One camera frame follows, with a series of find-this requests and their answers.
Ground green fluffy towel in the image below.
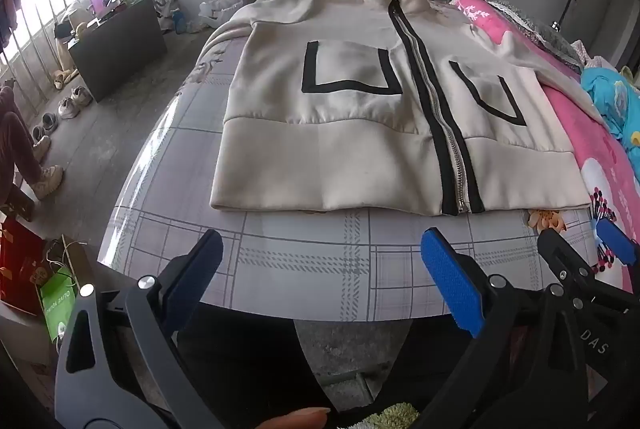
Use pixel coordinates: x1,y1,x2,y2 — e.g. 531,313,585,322
357,403,418,429

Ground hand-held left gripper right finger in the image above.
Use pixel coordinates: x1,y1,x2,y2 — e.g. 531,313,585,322
421,229,596,429

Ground grey lace pillow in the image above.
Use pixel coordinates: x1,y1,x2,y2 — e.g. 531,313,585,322
487,0,583,70

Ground turquoise cloth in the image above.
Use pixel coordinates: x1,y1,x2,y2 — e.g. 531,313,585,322
580,66,640,146

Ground hanging purple garment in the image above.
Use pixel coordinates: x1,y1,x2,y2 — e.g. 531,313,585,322
0,0,21,50

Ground bed with plaid sheet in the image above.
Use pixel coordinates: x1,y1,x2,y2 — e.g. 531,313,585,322
97,0,640,323

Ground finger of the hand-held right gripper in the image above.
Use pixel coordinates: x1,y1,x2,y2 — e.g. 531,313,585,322
537,228,597,299
596,217,640,266

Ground beige zip jacket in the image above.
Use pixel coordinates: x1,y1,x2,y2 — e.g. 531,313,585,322
202,0,608,216

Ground brown paper bag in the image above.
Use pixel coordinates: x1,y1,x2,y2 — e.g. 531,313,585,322
61,234,101,291

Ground red gift bag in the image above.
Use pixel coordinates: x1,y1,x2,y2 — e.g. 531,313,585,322
0,216,43,317

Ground black cabinet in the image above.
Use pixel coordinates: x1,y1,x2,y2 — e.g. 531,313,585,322
67,0,168,104

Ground person's left hand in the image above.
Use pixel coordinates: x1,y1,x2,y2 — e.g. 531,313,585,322
257,406,332,429

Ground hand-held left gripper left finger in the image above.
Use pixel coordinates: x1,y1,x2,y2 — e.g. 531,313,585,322
54,229,224,429

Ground pink floral blanket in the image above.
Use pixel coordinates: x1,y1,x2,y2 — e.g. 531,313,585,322
450,0,640,295

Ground green paper bag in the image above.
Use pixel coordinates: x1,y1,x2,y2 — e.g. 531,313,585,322
40,266,76,344

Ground beige slippers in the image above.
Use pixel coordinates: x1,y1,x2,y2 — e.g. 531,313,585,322
52,68,81,91

